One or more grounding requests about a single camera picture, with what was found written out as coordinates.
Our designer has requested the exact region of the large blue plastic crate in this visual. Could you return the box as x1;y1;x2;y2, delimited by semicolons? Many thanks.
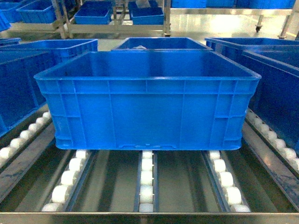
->
35;50;261;150

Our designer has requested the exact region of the blue crate behind centre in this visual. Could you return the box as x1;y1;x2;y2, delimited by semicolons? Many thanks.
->
112;37;213;51

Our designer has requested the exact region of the steel roller shelf frame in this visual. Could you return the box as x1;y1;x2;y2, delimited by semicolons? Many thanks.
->
0;106;299;224

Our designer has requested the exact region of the background blue crate left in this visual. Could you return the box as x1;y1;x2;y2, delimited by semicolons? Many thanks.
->
16;0;56;24

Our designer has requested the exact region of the blue crate on shelf left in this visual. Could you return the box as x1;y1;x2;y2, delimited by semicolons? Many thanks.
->
0;39;98;136

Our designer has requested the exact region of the blue crate on shelf right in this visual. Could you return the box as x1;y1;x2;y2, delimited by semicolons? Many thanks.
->
205;37;299;151

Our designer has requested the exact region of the background blue crate centre-left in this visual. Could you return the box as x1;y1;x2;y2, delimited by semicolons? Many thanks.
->
74;1;113;25

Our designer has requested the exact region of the blue crate on shelf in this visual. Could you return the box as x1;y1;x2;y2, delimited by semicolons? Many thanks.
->
0;39;98;136
205;37;299;151

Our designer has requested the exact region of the far left white roller track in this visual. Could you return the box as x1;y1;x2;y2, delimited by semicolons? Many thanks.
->
0;111;51;168

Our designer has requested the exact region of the background steel rack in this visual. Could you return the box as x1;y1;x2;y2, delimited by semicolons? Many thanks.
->
8;0;299;39

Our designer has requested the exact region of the centre white roller track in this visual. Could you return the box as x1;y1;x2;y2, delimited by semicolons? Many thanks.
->
139;150;154;212

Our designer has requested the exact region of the far right white roller track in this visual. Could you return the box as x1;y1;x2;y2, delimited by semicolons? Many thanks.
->
246;108;299;173

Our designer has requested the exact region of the background blue crate centre-right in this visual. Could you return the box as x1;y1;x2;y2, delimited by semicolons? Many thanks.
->
128;0;164;25

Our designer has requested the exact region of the white roller track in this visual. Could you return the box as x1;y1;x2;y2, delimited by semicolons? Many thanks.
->
41;150;89;212
0;111;51;168
246;108;299;173
207;150;251;212
139;150;154;212

